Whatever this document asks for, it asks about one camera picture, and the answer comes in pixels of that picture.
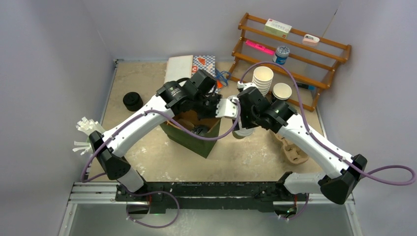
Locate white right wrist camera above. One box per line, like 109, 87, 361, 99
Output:
237, 81, 257, 92

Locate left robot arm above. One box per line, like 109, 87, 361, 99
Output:
89, 69, 222, 201

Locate pink white small case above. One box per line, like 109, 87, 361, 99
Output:
302, 34, 320, 47

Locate green paper bag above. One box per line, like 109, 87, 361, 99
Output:
160, 111, 221, 158

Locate stack of white paper cups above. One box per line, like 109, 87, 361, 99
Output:
252, 66, 274, 96

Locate brown pulp cup carrier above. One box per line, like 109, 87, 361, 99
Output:
177, 118, 198, 133

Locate white green box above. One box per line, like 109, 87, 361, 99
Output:
263, 19, 292, 38

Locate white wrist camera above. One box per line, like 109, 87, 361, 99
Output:
237, 81, 257, 92
215, 95, 240, 119

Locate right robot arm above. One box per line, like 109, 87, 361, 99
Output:
237, 83, 367, 205

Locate blue lidded jar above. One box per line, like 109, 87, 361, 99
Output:
272, 45, 290, 65

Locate pink highlighter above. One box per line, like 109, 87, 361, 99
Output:
245, 40, 275, 56

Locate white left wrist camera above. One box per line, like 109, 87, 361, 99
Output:
215, 95, 240, 119

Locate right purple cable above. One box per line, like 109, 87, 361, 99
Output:
239, 61, 417, 186

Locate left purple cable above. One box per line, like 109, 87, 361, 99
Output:
80, 97, 242, 183

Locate wooden shelf rack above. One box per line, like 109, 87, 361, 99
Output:
227, 12, 352, 112

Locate orange paper bag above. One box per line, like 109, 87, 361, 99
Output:
217, 80, 225, 89

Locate wrapped white straws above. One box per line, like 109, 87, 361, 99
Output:
72, 117, 105, 155

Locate single white coffee lid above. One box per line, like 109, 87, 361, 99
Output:
233, 121, 255, 136

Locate purple cable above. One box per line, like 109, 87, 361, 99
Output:
80, 97, 242, 183
239, 61, 417, 186

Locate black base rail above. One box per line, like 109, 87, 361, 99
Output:
115, 180, 307, 214

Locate single black coffee lid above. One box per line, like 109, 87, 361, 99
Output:
191, 125, 209, 136

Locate blue checkered bakery bag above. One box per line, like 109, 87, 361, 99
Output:
191, 55, 216, 77

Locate dark printed coffee cup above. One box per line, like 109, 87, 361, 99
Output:
271, 83, 292, 102

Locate green takeout paper cup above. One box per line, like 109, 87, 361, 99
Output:
232, 130, 248, 139

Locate dark blue marker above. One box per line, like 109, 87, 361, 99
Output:
296, 82, 315, 91

